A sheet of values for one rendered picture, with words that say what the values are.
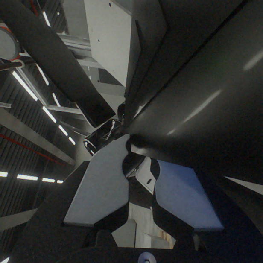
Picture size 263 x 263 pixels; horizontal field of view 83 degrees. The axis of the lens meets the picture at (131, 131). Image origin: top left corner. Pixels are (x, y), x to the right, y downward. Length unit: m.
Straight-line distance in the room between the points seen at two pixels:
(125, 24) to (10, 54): 0.78
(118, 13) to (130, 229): 7.30
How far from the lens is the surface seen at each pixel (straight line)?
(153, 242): 3.06
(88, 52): 0.95
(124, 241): 7.52
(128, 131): 0.16
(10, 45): 1.12
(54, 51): 0.39
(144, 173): 0.31
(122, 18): 0.50
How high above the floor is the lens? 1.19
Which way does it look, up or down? 4 degrees down
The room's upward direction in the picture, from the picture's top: 82 degrees counter-clockwise
